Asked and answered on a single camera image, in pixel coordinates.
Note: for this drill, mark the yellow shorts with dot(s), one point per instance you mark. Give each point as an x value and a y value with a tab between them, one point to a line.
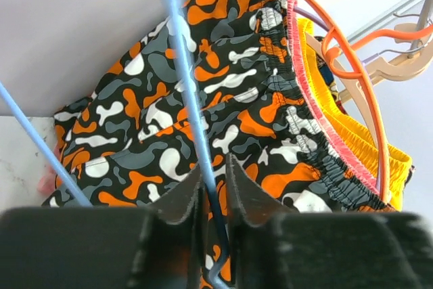
348	137

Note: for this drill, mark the camouflage orange black shorts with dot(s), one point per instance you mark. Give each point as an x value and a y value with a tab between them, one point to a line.
130	141

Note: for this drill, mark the comic print shorts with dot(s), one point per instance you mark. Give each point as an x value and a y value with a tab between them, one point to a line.
326	90

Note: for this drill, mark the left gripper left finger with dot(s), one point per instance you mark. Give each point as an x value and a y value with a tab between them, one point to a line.
155	246

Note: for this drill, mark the pink patterned shorts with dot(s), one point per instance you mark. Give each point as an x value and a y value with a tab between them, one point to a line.
351	140

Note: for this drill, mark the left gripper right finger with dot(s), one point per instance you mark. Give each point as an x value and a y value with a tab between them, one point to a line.
273	246

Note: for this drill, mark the wooden hanger under comic shorts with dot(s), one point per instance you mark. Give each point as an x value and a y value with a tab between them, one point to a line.
404	66

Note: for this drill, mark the blue wire hanger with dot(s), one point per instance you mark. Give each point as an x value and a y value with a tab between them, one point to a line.
184	70

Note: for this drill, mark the wooden hanger under yellow shorts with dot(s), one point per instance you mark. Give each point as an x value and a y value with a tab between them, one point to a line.
352	92

